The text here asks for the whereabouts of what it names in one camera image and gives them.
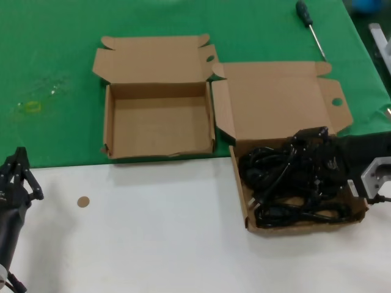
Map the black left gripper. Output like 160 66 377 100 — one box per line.
0 146 45 267

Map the green handled screwdriver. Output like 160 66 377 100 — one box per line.
295 0 327 61

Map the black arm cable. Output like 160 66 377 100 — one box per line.
0 270 28 293
366 194 391 204

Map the open brown cardboard box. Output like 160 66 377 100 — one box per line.
92 34 220 159
210 60 370 235

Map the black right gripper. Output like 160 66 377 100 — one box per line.
288 126 391 199

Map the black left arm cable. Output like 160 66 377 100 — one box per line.
0 270 28 293

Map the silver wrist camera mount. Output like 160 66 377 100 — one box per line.
359 156 391 200

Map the yellow square mark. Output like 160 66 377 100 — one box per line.
24 101 42 114

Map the grey white metal bar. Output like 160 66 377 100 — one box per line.
368 23 391 63

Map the blue round object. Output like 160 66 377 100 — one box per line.
350 0 382 15

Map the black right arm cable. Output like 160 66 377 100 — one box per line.
366 194 391 204

